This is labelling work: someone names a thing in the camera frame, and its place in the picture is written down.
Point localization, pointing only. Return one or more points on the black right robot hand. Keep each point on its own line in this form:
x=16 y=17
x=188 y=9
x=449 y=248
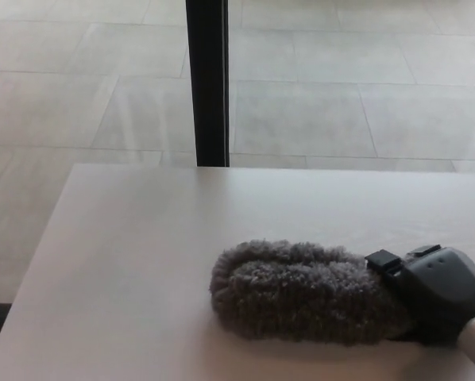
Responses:
x=436 y=293

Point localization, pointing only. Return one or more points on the grey fluffy microfibre duster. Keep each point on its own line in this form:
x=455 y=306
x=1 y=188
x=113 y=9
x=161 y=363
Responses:
x=297 y=295

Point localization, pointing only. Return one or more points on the black vertical window frame post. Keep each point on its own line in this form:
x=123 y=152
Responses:
x=209 y=83

